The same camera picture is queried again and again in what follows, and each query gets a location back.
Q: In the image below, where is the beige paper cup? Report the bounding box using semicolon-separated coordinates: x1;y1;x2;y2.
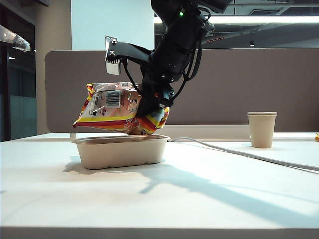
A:
247;112;277;149

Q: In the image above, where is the grey plastic-wrapped bar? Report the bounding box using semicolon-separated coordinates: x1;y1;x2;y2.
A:
0;24;31;52

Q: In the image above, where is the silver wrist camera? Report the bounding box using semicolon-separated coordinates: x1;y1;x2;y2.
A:
105;58;122;75

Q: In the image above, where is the beige pulp food box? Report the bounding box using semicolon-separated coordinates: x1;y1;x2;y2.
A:
72;134;171;170

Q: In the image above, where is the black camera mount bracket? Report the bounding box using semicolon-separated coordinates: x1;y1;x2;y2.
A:
107;41;154;67

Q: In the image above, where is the brown desk divider panel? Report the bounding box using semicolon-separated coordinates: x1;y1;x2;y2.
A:
44;48;319;134

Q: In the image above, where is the white cable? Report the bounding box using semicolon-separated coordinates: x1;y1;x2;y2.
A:
167;137;319;172

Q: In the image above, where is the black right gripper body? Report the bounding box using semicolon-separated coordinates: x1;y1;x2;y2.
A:
139;67;175;108

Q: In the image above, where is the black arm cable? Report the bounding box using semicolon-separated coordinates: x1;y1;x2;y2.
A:
174;14;212;98

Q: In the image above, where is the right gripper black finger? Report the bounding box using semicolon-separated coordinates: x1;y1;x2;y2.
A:
136;96;160;118

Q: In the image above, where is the orange yellow striped chips bag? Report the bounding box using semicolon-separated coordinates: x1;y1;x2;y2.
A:
72;81;170;136

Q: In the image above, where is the black camera cable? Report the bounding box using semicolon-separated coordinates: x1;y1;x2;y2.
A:
123;61;143;96

